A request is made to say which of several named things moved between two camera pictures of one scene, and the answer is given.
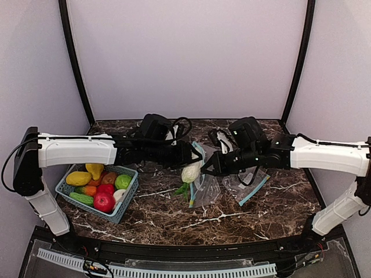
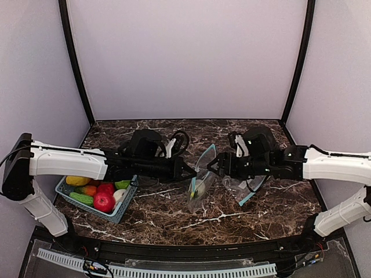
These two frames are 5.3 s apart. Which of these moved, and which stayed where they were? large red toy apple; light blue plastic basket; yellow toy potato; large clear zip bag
Moved: large clear zip bag
Stayed: large red toy apple; yellow toy potato; light blue plastic basket
